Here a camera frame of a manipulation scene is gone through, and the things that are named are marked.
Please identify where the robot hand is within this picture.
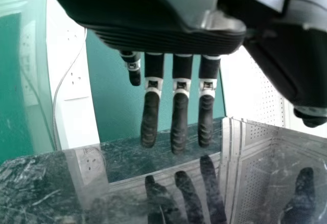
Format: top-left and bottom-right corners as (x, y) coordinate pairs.
(45, 0), (327, 156)

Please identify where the white socket strip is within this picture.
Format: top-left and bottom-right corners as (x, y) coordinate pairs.
(45, 0), (101, 151)

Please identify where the thin grey cable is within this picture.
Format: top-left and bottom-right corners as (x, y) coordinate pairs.
(52, 29), (88, 150)

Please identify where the white perforated cable duct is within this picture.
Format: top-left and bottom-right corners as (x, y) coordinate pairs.
(221, 47), (293, 129)

